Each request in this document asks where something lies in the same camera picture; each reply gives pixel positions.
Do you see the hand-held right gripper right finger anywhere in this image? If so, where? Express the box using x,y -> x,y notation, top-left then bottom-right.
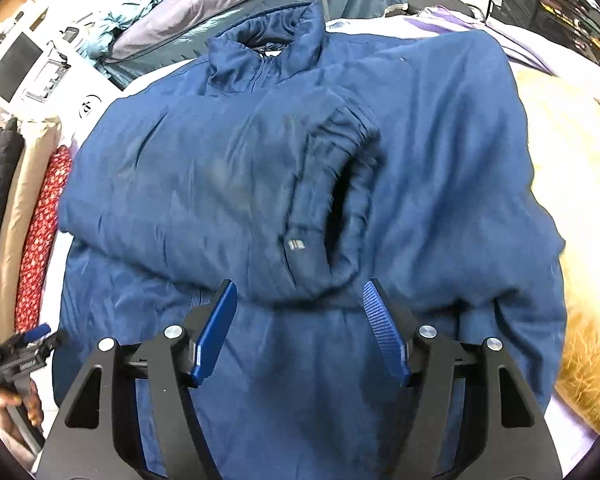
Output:
362,279 -> 563,480

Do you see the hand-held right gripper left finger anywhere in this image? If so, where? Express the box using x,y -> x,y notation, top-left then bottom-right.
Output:
35,279 -> 238,480

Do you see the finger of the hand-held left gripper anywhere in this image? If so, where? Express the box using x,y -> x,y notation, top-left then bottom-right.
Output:
10,324 -> 52,348
32,329 -> 70,358

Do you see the navy blue padded jacket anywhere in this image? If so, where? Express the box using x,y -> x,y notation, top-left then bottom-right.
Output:
52,0 -> 568,480

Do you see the person's left hand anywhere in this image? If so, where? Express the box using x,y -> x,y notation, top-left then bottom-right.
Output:
0,385 -> 45,438

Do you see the red floral patterned cloth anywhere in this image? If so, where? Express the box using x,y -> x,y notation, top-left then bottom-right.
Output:
15,145 -> 73,333

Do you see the tan folded cloth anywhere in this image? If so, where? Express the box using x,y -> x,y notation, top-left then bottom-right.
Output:
0,115 -> 61,333

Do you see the gold shiny cloth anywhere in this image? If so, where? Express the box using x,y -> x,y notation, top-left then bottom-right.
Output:
510,67 -> 600,433

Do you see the white appliance with panel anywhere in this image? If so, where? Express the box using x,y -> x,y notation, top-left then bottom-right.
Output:
0,25 -> 126,126

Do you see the purple floral bedsheet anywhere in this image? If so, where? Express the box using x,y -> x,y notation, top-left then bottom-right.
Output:
40,2 -> 600,461

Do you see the grey-blue covered bed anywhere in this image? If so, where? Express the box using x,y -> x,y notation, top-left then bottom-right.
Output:
77,0 -> 406,88

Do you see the black round stool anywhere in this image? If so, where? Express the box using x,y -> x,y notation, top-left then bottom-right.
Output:
405,0 -> 487,17

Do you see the black wire rack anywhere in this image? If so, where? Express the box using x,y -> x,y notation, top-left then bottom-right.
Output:
485,0 -> 600,66

